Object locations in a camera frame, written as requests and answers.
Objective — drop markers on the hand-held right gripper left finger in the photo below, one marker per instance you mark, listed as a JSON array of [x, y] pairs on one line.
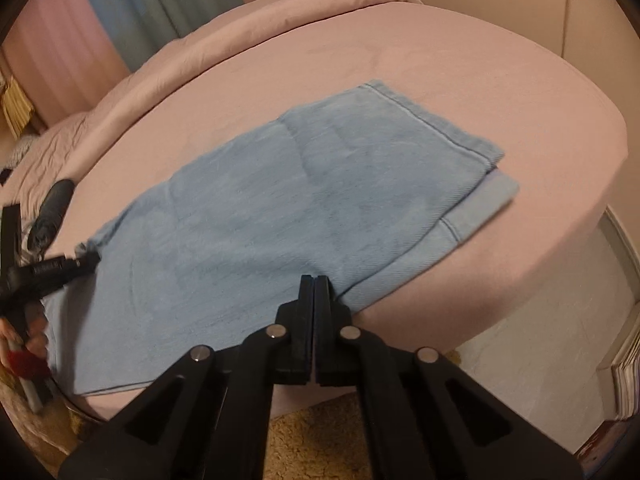
[[305, 310]]

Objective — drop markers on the pink duvet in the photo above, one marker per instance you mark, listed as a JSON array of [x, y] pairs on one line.
[[250, 25]]

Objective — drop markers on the yellow tassel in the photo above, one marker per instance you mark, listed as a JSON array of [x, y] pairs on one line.
[[17, 105]]

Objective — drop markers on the person's left hand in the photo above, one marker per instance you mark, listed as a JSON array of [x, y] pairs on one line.
[[37, 344]]

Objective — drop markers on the blue curtain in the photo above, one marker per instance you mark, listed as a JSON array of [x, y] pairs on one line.
[[160, 5]]

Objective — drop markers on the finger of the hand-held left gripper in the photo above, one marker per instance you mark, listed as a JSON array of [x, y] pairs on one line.
[[11, 235], [65, 269]]

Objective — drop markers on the dark folded cloth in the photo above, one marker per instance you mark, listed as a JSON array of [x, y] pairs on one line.
[[50, 210]]

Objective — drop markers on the pink pillow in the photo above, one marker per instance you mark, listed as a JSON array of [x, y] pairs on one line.
[[45, 150]]

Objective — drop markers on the light blue denim pants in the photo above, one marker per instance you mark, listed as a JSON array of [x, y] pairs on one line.
[[250, 210]]

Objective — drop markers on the beige rug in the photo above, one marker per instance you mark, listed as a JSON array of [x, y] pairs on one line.
[[320, 440]]

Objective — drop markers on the stack of papers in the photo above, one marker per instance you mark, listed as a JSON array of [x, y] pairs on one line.
[[627, 375]]

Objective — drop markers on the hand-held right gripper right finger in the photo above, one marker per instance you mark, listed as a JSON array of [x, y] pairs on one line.
[[324, 310]]

